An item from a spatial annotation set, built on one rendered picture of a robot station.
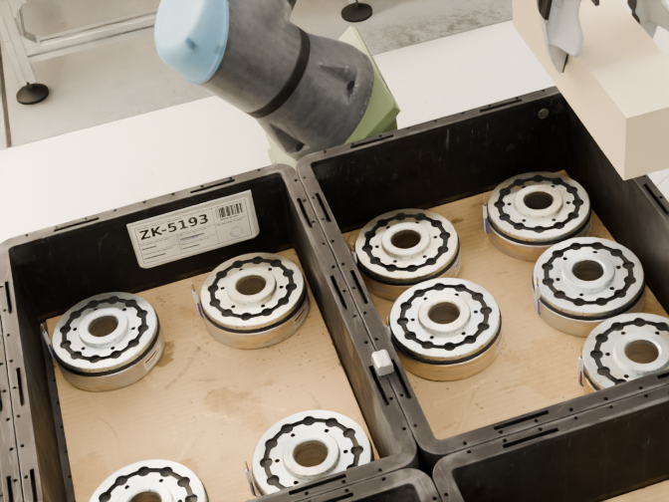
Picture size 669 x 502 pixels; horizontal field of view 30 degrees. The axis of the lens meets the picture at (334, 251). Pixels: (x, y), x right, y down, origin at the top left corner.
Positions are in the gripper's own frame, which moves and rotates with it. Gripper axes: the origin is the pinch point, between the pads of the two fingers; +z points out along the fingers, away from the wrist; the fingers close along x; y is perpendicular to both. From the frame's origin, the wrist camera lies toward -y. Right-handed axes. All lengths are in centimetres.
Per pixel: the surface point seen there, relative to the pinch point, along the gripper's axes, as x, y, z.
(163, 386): -42.3, -0.9, 26.5
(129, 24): -37, -184, 96
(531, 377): -10.2, 10.2, 26.4
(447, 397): -18.0, 9.7, 26.5
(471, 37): 9, -63, 40
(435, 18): 36, -176, 110
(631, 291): 1.0, 6.3, 23.2
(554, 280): -4.9, 2.3, 23.3
